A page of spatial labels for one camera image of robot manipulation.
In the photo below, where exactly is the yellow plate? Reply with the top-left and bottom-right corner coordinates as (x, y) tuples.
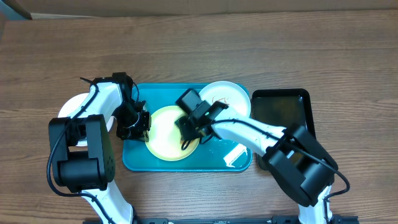
(146, 106), (199, 161)

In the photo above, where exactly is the white plate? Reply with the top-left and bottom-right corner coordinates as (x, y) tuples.
(58, 93), (115, 147)
(199, 81), (251, 117)

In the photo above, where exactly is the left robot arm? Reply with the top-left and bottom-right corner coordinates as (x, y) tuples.
(46, 72), (150, 223)

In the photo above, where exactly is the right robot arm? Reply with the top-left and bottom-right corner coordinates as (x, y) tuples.
(175, 88), (338, 223)

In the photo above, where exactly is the teal plastic tray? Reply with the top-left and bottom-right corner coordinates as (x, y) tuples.
(123, 83), (252, 172)

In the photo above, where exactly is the black water tray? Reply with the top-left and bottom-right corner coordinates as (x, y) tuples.
(251, 88), (317, 172)

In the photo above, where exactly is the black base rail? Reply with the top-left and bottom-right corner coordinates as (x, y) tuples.
(82, 215), (359, 224)

